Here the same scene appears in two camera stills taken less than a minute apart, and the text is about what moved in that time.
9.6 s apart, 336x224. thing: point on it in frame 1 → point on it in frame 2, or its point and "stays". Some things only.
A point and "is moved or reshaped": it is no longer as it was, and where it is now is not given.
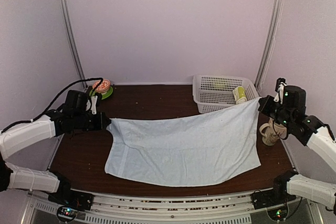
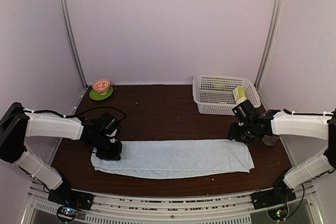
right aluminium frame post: (273, 29) stays
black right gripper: (264, 107) → (232, 135)
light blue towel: (187, 151) is moved or reshaped
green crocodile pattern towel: (240, 94) stays
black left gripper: (100, 126) → (115, 155)
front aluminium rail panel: (112, 208) stays
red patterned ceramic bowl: (103, 87) stays
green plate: (104, 96) stays
